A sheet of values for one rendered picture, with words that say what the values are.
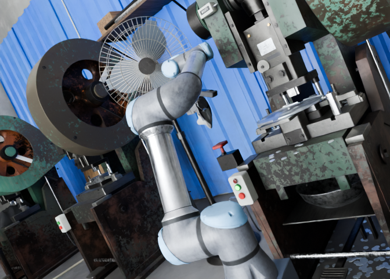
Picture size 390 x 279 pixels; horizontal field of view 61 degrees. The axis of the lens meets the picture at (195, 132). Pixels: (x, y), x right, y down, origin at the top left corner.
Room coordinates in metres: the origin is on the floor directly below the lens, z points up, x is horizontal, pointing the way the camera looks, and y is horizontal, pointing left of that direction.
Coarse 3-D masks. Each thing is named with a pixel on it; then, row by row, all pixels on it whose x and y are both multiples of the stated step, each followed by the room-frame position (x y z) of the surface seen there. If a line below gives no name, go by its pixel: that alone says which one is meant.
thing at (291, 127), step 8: (304, 112) 1.36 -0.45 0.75; (280, 120) 1.24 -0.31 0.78; (288, 120) 1.21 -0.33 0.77; (296, 120) 1.31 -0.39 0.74; (304, 120) 1.33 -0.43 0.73; (264, 128) 1.27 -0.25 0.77; (280, 128) 1.37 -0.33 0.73; (288, 128) 1.34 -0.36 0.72; (296, 128) 1.32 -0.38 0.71; (304, 128) 1.31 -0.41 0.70; (288, 136) 1.35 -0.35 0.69; (296, 136) 1.33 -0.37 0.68; (304, 136) 1.31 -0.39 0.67; (288, 144) 1.36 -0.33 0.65
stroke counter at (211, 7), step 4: (208, 4) 1.42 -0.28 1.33; (212, 4) 1.43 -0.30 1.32; (216, 4) 1.42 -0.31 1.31; (204, 8) 1.44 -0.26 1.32; (208, 8) 1.43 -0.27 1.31; (212, 8) 1.42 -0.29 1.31; (200, 12) 1.46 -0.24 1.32; (204, 12) 1.44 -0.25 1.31; (208, 12) 1.43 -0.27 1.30; (212, 12) 1.44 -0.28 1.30; (200, 16) 1.46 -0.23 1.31; (204, 16) 1.45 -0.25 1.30; (208, 16) 1.48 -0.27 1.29
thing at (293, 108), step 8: (312, 96) 1.43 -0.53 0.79; (320, 96) 1.36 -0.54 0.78; (296, 104) 1.41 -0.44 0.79; (304, 104) 1.34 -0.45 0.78; (312, 104) 1.24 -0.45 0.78; (280, 112) 1.40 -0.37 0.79; (288, 112) 1.32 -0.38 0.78; (296, 112) 1.23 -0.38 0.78; (264, 120) 1.42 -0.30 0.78; (272, 120) 1.28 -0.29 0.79
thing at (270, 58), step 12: (264, 24) 1.39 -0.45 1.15; (252, 36) 1.43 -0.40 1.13; (264, 36) 1.40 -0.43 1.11; (276, 36) 1.37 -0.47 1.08; (252, 48) 1.45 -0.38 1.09; (264, 48) 1.41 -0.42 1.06; (276, 48) 1.38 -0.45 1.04; (264, 60) 1.42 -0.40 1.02; (276, 60) 1.40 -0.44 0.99; (288, 60) 1.37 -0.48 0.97; (300, 60) 1.43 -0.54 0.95; (264, 72) 1.41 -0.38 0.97; (276, 72) 1.38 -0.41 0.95; (288, 72) 1.37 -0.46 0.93; (300, 72) 1.39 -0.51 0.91; (276, 84) 1.39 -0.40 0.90
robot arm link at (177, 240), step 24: (144, 96) 1.06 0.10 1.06; (144, 120) 1.03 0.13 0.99; (168, 120) 1.04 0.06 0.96; (168, 144) 1.02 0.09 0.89; (168, 168) 0.98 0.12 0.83; (168, 192) 0.96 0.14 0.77; (168, 216) 0.94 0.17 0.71; (192, 216) 0.93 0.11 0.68; (168, 240) 0.92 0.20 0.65; (192, 240) 0.88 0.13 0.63
